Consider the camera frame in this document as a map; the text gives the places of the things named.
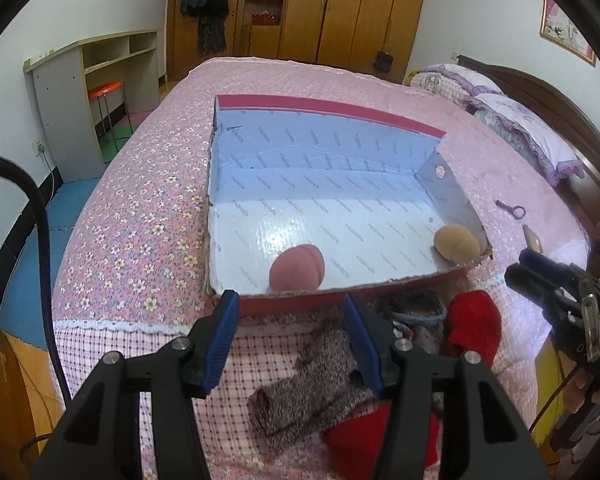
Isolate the wooden stick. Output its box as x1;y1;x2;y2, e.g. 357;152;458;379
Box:
522;225;543;253

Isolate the dark wooden headboard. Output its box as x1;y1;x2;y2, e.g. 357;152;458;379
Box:
455;55;600;271

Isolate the person's right hand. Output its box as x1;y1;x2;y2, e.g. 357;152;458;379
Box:
562;367;600;461

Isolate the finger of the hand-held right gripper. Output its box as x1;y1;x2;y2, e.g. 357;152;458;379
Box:
519;248;583;286
504;264;578;313

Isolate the grey desk with shelves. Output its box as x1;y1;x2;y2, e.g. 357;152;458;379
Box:
24;29;162;181

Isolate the black cable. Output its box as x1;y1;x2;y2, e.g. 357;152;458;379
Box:
0;154;73;401

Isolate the black hanging jacket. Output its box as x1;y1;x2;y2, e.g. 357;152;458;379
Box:
180;0;230;56

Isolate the wooden wardrobe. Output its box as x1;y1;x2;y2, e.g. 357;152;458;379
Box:
166;0;431;86

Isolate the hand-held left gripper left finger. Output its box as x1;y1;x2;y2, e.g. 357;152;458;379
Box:
32;290;241;480

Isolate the framed wall picture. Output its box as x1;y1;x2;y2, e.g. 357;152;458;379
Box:
539;0;598;67

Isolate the purple ruffled pillow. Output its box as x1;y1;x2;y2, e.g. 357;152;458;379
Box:
467;92;583;186
410;63;506;108

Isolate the pink peach-shaped sponge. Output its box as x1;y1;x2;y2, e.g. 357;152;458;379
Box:
269;244;326;292

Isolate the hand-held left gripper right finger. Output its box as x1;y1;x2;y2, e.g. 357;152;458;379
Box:
342;292;548;480

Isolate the orange stool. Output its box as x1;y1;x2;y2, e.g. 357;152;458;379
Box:
87;81;133;153

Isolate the red cardboard box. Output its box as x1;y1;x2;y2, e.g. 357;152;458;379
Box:
202;94;494;311

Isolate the grey knit sock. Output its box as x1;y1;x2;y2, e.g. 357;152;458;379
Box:
380;290;449;357
247;327;396;456

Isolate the red fuzzy sock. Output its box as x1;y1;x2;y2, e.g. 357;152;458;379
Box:
322;402;441;478
442;290;503;376

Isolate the orange wooden board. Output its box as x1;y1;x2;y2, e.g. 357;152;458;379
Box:
0;307;66;480

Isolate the tan round sponge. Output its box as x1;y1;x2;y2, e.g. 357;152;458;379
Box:
433;224;482;263

